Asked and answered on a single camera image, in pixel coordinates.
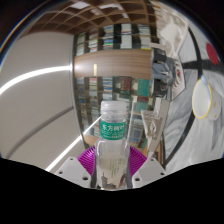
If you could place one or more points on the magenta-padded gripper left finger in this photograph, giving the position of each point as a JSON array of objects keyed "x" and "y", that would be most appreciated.
[{"x": 75, "y": 171}]

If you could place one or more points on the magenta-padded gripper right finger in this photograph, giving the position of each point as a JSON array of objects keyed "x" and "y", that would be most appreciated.
[{"x": 148, "y": 171}]

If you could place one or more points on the clear plastic bottle green label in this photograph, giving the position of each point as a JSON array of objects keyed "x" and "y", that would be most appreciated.
[{"x": 111, "y": 156}]

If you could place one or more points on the white stepped architectural model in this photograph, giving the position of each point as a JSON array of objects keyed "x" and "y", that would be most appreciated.
[{"x": 154, "y": 125}]

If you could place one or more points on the ceiling light strips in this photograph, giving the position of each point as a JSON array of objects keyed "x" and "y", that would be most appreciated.
[{"x": 33, "y": 75}]

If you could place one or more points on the wooden grid shelf unit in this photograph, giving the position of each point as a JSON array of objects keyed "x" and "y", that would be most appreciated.
[{"x": 100, "y": 15}]

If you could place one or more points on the tall bookshelf wall with books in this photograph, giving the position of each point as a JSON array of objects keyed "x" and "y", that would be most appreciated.
[{"x": 110, "y": 90}]

